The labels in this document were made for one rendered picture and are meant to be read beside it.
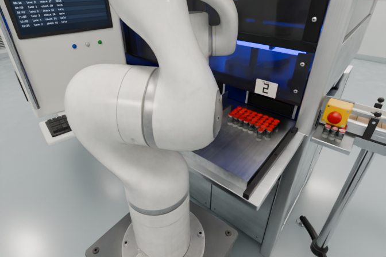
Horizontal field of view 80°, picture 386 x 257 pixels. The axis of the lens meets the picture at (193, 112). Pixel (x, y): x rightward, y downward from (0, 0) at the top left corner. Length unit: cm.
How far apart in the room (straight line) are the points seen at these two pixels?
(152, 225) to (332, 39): 70
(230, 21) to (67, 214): 166
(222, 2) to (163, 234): 48
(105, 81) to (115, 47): 99
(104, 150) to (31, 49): 90
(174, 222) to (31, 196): 176
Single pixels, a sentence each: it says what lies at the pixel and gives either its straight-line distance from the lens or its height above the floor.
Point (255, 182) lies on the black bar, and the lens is 69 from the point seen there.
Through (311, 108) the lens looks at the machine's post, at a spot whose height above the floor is 99.
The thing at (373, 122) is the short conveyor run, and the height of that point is 96.
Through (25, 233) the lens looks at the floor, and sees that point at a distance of 194.
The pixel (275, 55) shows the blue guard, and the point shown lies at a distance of 88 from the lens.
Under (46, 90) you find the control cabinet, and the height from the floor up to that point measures 93.
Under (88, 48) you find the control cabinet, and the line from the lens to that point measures 126.
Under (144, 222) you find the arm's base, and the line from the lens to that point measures 45.
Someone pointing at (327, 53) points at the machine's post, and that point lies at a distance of 84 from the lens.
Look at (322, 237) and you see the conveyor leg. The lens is 150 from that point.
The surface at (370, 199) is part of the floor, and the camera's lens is 219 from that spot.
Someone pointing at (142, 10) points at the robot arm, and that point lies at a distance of 27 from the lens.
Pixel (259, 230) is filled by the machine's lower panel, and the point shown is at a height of 19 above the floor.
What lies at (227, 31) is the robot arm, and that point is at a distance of 57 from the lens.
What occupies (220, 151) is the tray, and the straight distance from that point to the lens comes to 79.
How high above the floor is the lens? 139
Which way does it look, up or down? 31 degrees down
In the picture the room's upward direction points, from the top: straight up
